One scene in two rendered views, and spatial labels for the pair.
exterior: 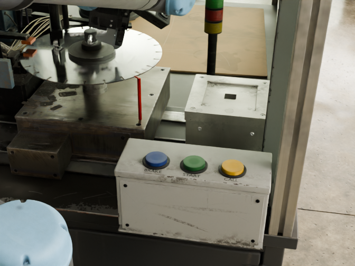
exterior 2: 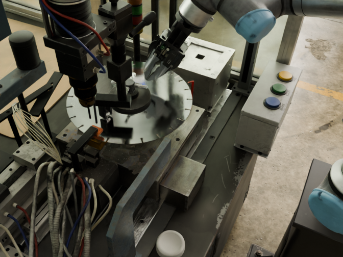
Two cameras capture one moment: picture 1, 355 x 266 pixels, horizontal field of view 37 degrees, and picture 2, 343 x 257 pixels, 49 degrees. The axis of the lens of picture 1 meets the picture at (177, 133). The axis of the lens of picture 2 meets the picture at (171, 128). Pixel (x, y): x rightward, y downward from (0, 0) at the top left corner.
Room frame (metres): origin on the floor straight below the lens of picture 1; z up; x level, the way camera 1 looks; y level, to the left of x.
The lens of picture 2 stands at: (0.85, 0.90, 1.61)
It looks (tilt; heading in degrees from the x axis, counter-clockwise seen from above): 45 degrees down; 286
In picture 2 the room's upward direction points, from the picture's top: 2 degrees clockwise
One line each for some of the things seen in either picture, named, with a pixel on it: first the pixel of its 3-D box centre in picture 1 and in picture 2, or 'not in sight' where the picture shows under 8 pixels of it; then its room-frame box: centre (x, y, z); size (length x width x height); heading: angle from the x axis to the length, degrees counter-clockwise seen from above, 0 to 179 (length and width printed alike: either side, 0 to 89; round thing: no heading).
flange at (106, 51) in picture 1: (91, 47); (129, 94); (1.17, 0.20, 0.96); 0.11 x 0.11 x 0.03
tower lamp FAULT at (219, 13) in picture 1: (214, 12); (135, 17); (1.26, -0.08, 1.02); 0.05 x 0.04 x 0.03; 171
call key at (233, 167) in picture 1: (232, 170); (285, 77); (0.78, -0.10, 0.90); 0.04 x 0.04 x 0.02
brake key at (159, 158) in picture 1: (156, 161); (272, 103); (0.80, 0.04, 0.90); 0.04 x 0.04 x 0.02
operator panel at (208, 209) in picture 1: (194, 192); (268, 106); (0.80, -0.03, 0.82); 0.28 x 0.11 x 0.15; 81
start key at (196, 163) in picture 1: (194, 165); (278, 90); (0.79, -0.03, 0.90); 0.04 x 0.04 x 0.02
